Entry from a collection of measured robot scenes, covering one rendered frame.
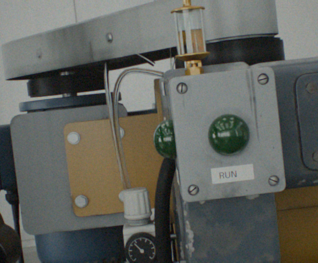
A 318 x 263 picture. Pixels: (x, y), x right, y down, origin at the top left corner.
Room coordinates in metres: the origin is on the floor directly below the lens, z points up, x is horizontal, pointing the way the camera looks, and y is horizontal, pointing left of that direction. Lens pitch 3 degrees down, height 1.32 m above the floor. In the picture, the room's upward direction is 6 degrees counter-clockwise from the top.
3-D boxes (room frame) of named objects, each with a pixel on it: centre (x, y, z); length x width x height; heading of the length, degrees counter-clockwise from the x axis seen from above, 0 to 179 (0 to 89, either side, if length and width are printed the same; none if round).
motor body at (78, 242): (1.04, 0.12, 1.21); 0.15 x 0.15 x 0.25
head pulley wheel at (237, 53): (0.71, -0.09, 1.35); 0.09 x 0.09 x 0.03
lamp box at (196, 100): (0.52, -0.05, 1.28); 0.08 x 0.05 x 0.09; 91
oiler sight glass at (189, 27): (0.58, -0.03, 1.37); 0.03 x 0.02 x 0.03; 91
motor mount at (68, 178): (0.95, 0.05, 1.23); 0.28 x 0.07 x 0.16; 91
